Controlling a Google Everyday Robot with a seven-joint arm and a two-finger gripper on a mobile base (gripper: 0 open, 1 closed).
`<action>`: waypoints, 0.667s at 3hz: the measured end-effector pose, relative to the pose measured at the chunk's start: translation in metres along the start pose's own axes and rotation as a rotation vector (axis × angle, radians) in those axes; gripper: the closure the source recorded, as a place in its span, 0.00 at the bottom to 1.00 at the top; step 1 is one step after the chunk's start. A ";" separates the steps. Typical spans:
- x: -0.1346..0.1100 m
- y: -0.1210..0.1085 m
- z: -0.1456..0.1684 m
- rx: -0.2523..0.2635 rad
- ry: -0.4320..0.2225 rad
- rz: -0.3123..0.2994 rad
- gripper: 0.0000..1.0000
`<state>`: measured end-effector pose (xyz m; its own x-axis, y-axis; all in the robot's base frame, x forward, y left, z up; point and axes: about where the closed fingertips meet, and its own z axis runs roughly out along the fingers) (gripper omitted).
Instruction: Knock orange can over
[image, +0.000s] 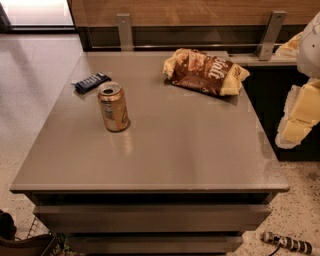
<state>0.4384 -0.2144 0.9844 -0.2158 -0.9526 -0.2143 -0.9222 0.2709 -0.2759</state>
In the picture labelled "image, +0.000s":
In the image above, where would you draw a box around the metal bracket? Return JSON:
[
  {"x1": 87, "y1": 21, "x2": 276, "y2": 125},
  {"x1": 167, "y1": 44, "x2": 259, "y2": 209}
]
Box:
[
  {"x1": 116, "y1": 13, "x2": 134, "y2": 51},
  {"x1": 256, "y1": 10, "x2": 287, "y2": 61}
]

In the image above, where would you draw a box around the dark basket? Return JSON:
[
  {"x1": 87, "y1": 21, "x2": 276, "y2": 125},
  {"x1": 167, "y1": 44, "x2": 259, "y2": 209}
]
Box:
[{"x1": 0, "y1": 211, "x2": 62, "y2": 256}]

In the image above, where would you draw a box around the brown chip bag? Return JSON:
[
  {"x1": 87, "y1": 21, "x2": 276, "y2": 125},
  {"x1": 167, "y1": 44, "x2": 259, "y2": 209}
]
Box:
[{"x1": 163, "y1": 48, "x2": 249, "y2": 97}]

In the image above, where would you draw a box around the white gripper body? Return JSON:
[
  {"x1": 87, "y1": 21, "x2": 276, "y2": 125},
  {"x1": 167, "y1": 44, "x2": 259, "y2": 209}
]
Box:
[{"x1": 297, "y1": 12, "x2": 320, "y2": 78}]

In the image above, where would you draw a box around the black white striped tool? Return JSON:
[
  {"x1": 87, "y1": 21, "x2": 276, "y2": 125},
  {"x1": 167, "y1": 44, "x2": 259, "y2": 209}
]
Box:
[{"x1": 260, "y1": 231, "x2": 320, "y2": 256}]

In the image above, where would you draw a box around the right metal bracket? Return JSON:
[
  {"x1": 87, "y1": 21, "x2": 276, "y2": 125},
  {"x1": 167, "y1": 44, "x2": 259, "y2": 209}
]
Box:
[{"x1": 256, "y1": 10, "x2": 287, "y2": 61}]

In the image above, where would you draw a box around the left metal bracket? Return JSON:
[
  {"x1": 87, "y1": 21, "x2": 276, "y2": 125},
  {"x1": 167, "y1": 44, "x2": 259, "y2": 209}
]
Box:
[{"x1": 116, "y1": 13, "x2": 134, "y2": 51}]

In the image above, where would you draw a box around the grey drawer cabinet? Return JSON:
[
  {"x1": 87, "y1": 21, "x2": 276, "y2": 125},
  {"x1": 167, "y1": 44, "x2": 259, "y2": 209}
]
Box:
[{"x1": 11, "y1": 52, "x2": 289, "y2": 255}]

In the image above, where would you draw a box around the orange soda can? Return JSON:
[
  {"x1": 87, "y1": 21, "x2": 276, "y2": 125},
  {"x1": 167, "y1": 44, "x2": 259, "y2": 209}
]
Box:
[{"x1": 98, "y1": 81, "x2": 130, "y2": 132}]

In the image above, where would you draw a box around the dark blue snack bar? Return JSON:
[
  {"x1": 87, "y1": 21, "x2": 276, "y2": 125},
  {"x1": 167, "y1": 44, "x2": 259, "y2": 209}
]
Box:
[{"x1": 74, "y1": 72, "x2": 111, "y2": 94}]

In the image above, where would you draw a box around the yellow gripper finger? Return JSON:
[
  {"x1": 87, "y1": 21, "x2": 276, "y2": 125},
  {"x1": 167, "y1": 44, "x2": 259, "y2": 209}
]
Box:
[
  {"x1": 275, "y1": 79, "x2": 320, "y2": 149},
  {"x1": 275, "y1": 31, "x2": 304, "y2": 58}
]

